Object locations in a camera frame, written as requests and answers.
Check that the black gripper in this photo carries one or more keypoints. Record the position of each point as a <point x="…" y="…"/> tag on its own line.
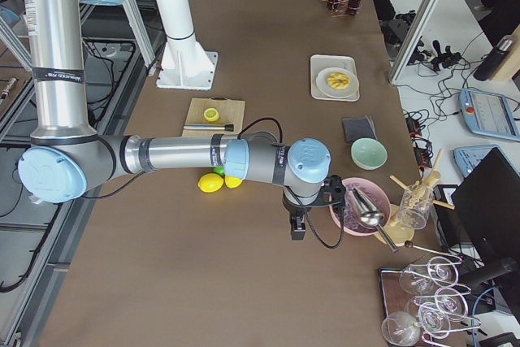
<point x="295" y="208"/>

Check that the clear glass mug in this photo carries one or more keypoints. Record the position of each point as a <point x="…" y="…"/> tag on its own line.
<point x="414" y="209"/>

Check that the steel muddler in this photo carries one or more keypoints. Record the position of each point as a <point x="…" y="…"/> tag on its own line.
<point x="209" y="127"/>

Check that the half lemon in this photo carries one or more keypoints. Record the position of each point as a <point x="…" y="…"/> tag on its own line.
<point x="211" y="115"/>

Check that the cream rabbit tray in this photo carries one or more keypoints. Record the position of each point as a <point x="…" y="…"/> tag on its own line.
<point x="322" y="66"/>

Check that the green lime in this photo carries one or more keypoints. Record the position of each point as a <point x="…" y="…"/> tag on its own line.
<point x="219" y="171"/>

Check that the white plate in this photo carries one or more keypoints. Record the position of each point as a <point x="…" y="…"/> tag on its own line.
<point x="321" y="82"/>

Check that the black water bottle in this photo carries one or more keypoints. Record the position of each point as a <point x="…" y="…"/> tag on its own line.
<point x="494" y="59"/>

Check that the grey folded cloth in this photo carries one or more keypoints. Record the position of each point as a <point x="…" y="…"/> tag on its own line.
<point x="355" y="129"/>

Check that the pink bowl of ice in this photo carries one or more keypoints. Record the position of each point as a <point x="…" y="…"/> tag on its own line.
<point x="375" y="194"/>

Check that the mint green bowl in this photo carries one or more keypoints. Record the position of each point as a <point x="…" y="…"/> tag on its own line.
<point x="368" y="153"/>

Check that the black monitor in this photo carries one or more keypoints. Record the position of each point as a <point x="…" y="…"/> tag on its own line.
<point x="487" y="203"/>

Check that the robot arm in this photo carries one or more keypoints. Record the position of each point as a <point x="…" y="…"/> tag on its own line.
<point x="68" y="157"/>

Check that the wine glass rack tray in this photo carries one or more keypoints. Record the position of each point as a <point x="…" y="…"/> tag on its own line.
<point x="424" y="303"/>

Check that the bamboo cutting board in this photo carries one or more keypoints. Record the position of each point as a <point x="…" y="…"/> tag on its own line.
<point x="230" y="112"/>

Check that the aluminium frame post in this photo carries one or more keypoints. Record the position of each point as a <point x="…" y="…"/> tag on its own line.
<point x="408" y="46"/>

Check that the braided ring bread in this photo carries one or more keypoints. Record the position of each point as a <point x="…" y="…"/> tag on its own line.
<point x="338" y="81"/>

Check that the blue teach pendant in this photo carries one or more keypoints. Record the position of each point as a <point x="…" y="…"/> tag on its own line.
<point x="488" y="114"/>

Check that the metal ice scoop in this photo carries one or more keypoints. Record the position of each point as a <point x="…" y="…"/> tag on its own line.
<point x="370" y="216"/>

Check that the wooden cup tree stand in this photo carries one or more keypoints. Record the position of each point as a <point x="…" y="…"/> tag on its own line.
<point x="431" y="181"/>

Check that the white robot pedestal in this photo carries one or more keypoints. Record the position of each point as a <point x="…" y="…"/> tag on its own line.
<point x="185" y="64"/>

